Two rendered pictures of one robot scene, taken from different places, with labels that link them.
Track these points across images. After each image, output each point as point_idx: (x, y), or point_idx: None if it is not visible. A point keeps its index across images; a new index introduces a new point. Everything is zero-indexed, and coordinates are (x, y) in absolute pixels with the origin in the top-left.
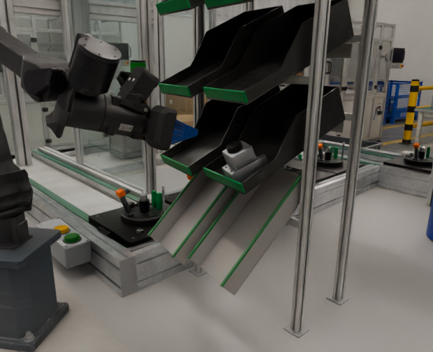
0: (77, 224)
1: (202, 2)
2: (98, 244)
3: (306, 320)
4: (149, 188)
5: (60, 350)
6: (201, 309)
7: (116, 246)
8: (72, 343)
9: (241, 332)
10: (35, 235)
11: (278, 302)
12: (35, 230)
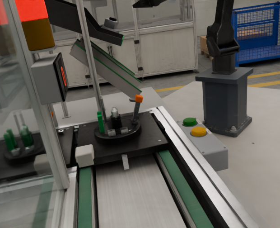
0: (182, 140)
1: None
2: (170, 117)
3: (93, 111)
4: (67, 169)
5: (203, 114)
6: None
7: (158, 114)
8: (196, 115)
9: (123, 111)
10: (210, 73)
11: (91, 118)
12: (211, 76)
